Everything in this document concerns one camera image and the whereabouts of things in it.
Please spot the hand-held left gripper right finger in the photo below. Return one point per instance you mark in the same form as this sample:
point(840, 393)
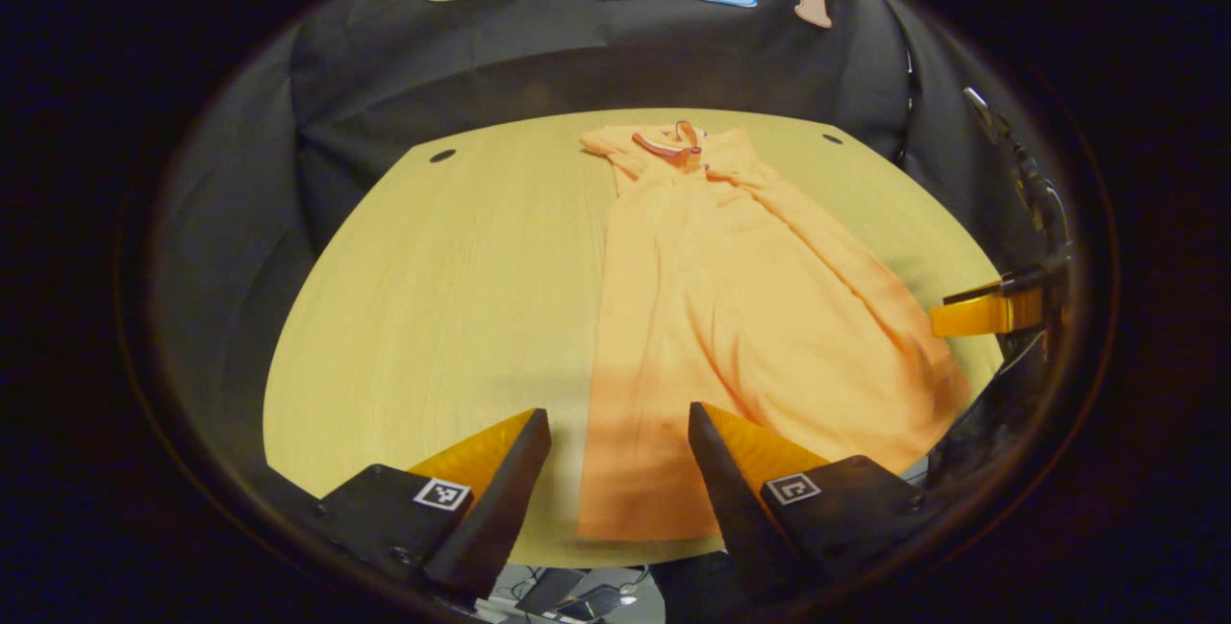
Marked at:
point(731, 509)

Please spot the black backdrop cloth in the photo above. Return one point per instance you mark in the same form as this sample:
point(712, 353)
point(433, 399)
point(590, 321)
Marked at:
point(577, 57)

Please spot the dark flat device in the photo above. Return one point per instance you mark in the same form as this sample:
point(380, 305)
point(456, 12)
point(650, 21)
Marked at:
point(596, 603)
point(548, 590)

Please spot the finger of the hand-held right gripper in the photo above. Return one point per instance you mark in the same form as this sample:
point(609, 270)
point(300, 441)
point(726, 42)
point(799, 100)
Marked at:
point(991, 312)

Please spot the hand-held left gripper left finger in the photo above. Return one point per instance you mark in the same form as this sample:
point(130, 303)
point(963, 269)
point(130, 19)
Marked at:
point(500, 518)

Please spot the orange T-shirt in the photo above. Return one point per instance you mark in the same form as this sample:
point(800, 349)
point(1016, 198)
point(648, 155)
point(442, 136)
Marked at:
point(731, 316)

